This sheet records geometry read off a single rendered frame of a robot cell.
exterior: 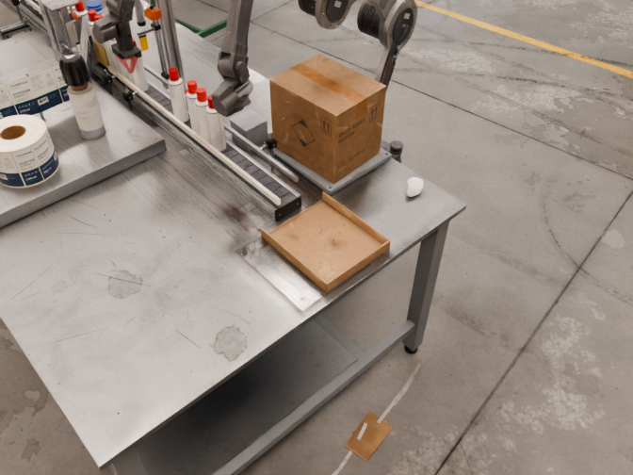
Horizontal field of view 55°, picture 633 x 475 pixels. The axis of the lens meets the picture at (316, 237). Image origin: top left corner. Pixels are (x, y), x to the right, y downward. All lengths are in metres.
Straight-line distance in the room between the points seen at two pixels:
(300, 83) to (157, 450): 1.30
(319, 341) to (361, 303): 0.46
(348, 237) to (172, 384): 0.68
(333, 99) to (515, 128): 2.18
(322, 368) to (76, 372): 0.96
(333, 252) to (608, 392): 1.40
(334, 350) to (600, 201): 1.84
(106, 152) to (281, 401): 1.06
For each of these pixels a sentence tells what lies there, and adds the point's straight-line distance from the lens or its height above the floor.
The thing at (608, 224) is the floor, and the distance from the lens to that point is 3.46.
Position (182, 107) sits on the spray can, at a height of 0.95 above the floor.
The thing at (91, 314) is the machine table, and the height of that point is 0.83.
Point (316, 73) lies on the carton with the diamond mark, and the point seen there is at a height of 1.12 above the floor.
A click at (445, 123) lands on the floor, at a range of 3.88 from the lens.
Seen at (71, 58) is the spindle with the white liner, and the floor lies 1.18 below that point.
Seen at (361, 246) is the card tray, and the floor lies 0.83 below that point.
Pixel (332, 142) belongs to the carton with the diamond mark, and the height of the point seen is 1.01.
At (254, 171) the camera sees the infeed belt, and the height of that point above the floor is 0.88.
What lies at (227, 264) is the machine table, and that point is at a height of 0.83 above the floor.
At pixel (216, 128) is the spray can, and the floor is 0.98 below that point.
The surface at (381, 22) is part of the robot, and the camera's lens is 2.86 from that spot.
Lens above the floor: 2.15
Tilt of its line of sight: 45 degrees down
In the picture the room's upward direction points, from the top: straight up
